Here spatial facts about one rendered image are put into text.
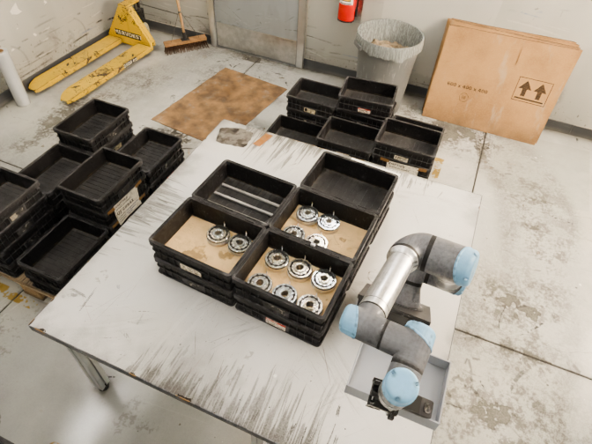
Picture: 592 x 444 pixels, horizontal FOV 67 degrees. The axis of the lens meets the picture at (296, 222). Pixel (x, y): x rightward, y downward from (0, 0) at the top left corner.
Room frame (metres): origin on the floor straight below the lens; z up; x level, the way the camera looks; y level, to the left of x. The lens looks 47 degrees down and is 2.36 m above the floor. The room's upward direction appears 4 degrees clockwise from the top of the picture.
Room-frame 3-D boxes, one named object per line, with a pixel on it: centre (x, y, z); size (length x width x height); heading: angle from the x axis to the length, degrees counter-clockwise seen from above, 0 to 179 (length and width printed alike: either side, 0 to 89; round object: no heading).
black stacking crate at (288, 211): (1.34, -0.12, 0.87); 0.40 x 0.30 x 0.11; 66
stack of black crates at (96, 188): (1.93, 1.15, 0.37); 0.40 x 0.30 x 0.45; 159
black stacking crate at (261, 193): (1.50, 0.24, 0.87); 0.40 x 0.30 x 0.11; 66
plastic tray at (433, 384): (0.59, -0.33, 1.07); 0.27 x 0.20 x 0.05; 70
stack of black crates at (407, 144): (2.46, -0.71, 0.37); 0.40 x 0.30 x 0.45; 69
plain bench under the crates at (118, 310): (1.35, 0.03, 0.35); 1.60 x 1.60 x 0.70; 69
